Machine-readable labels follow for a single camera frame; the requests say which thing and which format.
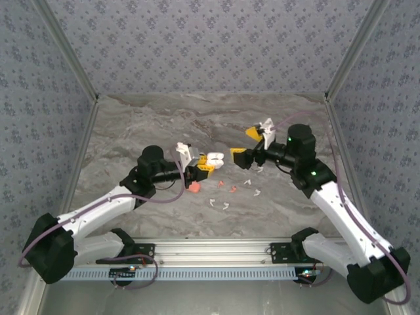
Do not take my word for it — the white earbud charging case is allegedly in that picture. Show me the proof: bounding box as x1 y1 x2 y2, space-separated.
205 152 226 169

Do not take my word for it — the small LED circuit board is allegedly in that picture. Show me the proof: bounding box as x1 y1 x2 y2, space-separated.
295 268 322 283
110 266 137 280

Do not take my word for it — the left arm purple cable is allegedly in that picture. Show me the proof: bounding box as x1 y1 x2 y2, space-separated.
18 149 186 268

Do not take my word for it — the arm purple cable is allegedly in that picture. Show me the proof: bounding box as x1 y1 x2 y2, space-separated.
18 149 186 268
270 110 413 306

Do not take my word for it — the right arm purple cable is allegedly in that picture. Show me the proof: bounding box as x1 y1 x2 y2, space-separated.
270 110 413 306

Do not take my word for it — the aluminium table side rail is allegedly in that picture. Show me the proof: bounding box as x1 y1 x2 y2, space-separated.
324 96 411 315
19 98 101 315

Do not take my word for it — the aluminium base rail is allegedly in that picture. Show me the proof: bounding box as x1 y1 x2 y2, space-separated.
131 236 345 265

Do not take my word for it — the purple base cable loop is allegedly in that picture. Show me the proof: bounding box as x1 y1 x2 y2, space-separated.
297 259 335 288
94 254 159 291

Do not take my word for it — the aluminium frame post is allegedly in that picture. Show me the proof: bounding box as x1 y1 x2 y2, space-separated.
324 0 394 101
32 0 100 103

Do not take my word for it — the perforated white cable duct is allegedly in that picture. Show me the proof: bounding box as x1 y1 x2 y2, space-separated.
60 266 298 282

